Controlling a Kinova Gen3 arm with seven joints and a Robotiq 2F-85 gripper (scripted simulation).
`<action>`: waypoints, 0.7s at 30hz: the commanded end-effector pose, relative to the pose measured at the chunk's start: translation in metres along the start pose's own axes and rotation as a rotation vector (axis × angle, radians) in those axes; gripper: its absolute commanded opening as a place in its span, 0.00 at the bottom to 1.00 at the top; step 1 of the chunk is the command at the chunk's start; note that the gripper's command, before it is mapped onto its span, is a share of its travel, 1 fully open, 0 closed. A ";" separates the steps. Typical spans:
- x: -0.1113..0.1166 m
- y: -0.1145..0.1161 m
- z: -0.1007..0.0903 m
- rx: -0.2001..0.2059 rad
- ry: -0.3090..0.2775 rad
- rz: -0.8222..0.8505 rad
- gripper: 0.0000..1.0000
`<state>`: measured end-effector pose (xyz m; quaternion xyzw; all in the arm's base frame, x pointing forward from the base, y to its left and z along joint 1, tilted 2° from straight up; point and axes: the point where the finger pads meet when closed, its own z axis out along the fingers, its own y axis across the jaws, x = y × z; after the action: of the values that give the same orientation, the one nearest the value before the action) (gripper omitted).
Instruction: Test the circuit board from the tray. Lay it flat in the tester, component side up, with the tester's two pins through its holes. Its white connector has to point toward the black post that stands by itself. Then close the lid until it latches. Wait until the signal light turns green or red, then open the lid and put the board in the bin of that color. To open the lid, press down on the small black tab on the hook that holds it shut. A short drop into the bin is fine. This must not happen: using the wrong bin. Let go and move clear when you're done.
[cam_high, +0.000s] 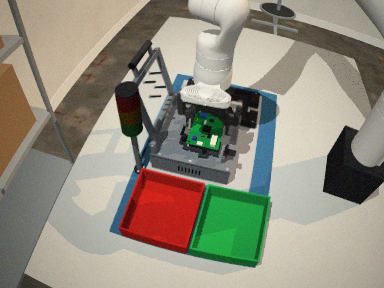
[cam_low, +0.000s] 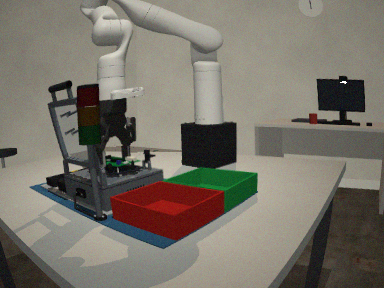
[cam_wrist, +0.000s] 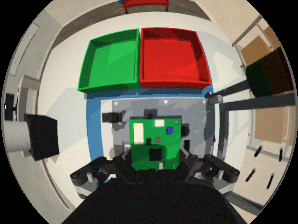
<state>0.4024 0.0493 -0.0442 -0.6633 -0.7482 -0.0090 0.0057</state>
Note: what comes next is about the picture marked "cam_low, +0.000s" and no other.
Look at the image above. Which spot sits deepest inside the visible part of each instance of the red bin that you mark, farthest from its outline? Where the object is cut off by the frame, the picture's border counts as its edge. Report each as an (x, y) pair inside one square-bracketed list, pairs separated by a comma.
[(165, 202)]

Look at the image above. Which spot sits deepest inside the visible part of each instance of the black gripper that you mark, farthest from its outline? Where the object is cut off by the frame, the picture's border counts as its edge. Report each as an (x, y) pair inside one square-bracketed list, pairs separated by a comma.
[(109, 110)]

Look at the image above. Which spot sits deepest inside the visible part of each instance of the green circuit board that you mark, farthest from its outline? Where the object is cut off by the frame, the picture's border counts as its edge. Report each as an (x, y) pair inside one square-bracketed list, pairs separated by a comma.
[(119, 161)]

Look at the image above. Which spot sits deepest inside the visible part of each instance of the green bin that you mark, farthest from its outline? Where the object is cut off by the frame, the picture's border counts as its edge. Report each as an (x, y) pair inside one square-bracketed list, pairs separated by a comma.
[(237, 185)]

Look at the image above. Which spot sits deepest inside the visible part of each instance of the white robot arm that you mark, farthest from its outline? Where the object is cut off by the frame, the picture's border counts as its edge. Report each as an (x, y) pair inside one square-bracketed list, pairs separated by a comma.
[(208, 97)]

